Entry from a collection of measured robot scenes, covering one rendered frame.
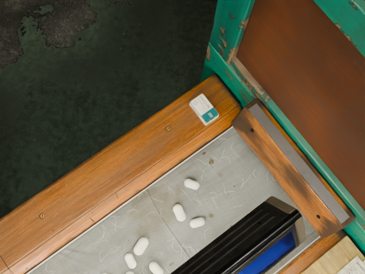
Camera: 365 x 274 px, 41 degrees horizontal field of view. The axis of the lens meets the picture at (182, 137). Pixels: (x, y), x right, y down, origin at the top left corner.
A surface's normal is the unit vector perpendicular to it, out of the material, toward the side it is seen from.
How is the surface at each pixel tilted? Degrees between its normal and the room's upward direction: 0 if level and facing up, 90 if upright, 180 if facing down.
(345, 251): 0
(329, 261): 0
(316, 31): 90
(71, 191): 0
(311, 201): 66
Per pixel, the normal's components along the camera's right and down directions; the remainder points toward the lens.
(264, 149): -0.72, 0.41
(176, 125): 0.05, -0.29
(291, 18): -0.80, 0.56
